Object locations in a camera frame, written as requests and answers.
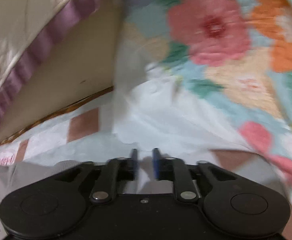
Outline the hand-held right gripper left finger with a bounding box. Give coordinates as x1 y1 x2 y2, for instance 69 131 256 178
52 149 139 204

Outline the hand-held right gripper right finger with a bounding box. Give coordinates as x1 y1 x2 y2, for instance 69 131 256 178
152 148 237 203

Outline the grey waffle-knit shirt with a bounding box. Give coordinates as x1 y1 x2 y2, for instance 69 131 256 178
0 159 174 230

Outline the colourful floral blanket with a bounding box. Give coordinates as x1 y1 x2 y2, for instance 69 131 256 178
112 0 292 222

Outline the white bear print quilt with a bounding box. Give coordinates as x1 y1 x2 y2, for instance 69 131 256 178
0 0 121 151

